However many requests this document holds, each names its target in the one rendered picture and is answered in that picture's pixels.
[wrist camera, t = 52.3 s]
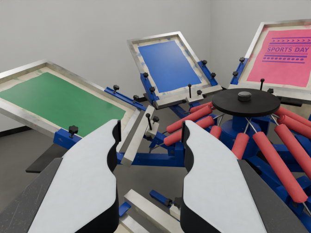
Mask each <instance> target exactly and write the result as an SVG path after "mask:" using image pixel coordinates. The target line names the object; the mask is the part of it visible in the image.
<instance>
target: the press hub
mask: <svg viewBox="0 0 311 233"><path fill-rule="evenodd" d="M212 105H213V106H214V107H215V108H216V109H217V110H219V111H220V112H223V113H225V114H228V115H232V116H233V119H231V120H228V121H226V122H224V123H223V124H222V126H221V129H222V132H221V137H219V140H220V141H221V142H222V143H223V144H224V145H225V146H226V147H227V148H228V149H229V150H232V148H233V145H234V142H235V140H236V137H237V135H238V133H244V131H245V128H246V126H247V123H248V121H247V120H246V117H247V118H248V119H249V118H250V117H251V118H252V117H263V116H267V115H270V114H273V113H275V112H276V111H277V110H278V109H279V108H280V100H279V99H278V98H277V97H276V96H275V95H273V94H271V93H269V92H266V91H262V90H258V89H251V88H233V89H227V90H223V91H220V92H218V93H216V94H215V95H214V96H213V97H212ZM250 122H251V124H252V125H253V127H254V128H255V130H256V131H257V132H260V131H261V128H260V126H258V125H257V124H256V123H254V122H252V121H251V120H250ZM246 134H247V135H248V136H249V140H248V143H247V145H246V148H245V151H244V153H243V156H242V159H243V160H245V161H246V162H247V163H248V164H249V165H250V166H251V167H252V168H253V169H254V170H255V171H256V173H257V174H258V175H261V174H262V171H261V170H260V169H258V168H257V167H256V166H255V165H253V164H252V163H251V162H250V161H248V160H247V158H250V157H253V156H255V155H256V156H258V157H259V158H260V159H262V160H263V161H264V162H266V163H267V164H268V165H270V164H269V162H268V161H267V159H266V158H265V156H264V155H263V153H262V152H261V151H258V148H259V147H258V146H257V144H256V142H255V141H254V139H253V138H252V137H253V135H254V134H255V132H254V130H253V129H252V127H251V126H250V124H249V126H248V128H247V131H246Z"/></svg>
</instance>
